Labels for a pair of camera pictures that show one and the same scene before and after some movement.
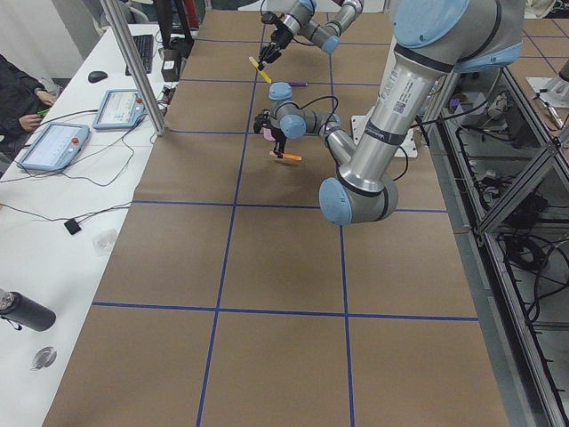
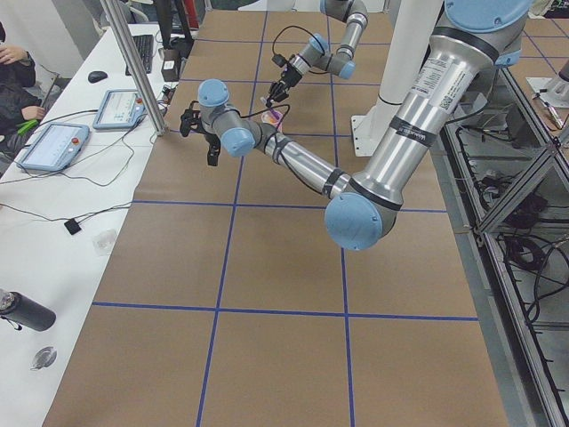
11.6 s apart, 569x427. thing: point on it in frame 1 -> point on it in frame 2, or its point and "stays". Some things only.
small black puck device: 72,226 stays
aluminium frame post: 134,67 stays
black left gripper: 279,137 -> 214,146
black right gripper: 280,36 -> 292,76
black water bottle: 20,310 stays
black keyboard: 145,45 stays
